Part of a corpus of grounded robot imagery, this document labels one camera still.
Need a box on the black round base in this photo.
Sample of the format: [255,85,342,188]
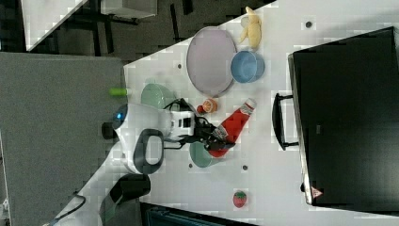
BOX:
[102,122,115,139]

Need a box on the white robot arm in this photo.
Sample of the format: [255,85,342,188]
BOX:
[43,99,234,226]

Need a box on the blue plastic cup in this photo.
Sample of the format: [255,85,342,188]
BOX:
[231,51,265,84]

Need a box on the green plastic mug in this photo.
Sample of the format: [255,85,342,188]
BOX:
[189,142,220,168]

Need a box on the small red toy fruit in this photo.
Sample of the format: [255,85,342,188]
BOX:
[197,105,205,114]

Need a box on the toy orange slice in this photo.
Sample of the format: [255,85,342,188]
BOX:
[202,99,217,113]

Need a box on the lilac round plate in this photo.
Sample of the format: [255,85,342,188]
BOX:
[186,26,236,97]

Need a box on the peeled toy banana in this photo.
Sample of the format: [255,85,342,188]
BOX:
[239,7,262,49]

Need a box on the red toy strawberry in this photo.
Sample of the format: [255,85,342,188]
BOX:
[232,190,247,208]

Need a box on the red ketchup bottle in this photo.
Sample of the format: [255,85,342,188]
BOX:
[208,98,257,157]

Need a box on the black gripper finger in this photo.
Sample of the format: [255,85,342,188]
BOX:
[205,142,235,151]

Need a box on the green toy pepper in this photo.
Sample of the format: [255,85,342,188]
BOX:
[109,88,129,96]

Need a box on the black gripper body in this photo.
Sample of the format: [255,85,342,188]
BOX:
[188,117,217,144]

